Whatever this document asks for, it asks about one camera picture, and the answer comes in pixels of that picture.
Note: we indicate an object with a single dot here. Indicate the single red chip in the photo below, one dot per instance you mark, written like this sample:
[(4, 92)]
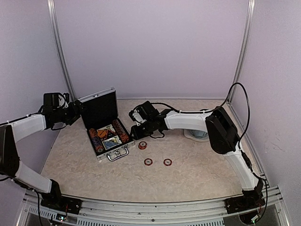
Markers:
[(167, 162)]

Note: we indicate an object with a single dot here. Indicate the chip row right in case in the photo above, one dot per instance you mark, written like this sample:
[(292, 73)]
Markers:
[(121, 132)]

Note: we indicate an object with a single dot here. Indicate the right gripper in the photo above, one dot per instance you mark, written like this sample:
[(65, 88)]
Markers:
[(138, 134)]

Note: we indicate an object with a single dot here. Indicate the blue playing card deck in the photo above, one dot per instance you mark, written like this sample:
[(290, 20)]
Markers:
[(111, 142)]

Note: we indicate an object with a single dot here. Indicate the aluminium corner post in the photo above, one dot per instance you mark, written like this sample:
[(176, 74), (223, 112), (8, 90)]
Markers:
[(59, 48), (245, 39)]

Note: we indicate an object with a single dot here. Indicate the aluminium poker case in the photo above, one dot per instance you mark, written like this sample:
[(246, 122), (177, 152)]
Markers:
[(99, 110)]

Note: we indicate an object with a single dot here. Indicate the left aluminium corner post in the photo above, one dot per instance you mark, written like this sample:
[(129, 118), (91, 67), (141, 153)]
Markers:
[(59, 48)]

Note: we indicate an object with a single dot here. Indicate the red card deck in case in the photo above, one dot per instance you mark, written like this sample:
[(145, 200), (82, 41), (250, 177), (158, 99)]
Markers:
[(108, 127)]

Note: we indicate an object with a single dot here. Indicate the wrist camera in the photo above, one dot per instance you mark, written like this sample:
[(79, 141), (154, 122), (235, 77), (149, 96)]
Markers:
[(63, 100), (136, 117)]

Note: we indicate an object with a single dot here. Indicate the triangular all-in button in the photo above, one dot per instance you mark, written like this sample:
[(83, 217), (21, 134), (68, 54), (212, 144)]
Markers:
[(110, 133)]

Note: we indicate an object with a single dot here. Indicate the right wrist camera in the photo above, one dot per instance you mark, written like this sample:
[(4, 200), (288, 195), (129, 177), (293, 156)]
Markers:
[(136, 117)]

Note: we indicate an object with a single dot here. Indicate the chip row in case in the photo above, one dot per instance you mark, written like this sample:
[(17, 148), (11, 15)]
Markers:
[(96, 141), (121, 132)]

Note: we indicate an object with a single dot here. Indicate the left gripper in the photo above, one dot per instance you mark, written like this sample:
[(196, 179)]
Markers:
[(75, 113)]

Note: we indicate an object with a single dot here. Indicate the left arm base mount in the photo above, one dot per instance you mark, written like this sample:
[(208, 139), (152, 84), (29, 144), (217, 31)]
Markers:
[(63, 204)]

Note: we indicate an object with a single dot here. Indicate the right aluminium corner post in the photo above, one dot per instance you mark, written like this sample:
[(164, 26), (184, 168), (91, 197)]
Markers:
[(245, 39)]

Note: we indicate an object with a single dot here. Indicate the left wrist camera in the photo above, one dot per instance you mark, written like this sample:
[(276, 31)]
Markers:
[(63, 100)]

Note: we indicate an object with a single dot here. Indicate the chip row left in case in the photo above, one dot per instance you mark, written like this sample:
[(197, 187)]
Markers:
[(96, 141)]

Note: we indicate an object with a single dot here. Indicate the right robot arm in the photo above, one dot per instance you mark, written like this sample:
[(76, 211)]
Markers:
[(221, 130)]

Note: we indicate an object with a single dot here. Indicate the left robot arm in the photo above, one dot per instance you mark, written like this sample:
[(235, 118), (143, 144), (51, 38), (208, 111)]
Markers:
[(15, 136)]

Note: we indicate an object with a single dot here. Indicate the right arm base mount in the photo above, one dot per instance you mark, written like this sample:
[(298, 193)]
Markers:
[(242, 203)]

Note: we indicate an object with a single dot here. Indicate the orange round button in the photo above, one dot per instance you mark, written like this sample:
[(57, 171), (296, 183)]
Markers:
[(102, 133)]

